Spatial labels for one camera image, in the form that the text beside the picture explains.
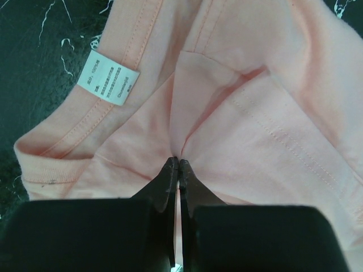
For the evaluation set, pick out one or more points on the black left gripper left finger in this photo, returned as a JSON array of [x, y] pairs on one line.
[[120, 234]]

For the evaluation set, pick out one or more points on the salmon pink t shirt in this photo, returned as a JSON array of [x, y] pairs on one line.
[[263, 98]]

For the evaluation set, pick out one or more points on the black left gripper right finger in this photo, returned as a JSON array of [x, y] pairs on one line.
[[221, 237]]

